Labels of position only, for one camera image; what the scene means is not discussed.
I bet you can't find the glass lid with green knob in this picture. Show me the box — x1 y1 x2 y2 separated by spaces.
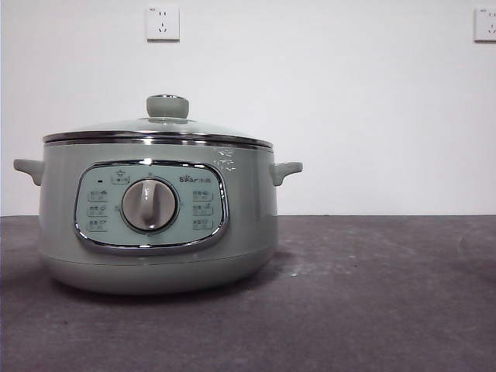
42 94 274 150

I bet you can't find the pale green electric cooking pot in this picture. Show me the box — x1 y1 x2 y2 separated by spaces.
13 136 304 298

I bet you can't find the white wall socket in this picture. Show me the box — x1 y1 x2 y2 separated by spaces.
146 5 181 43
473 7 496 43

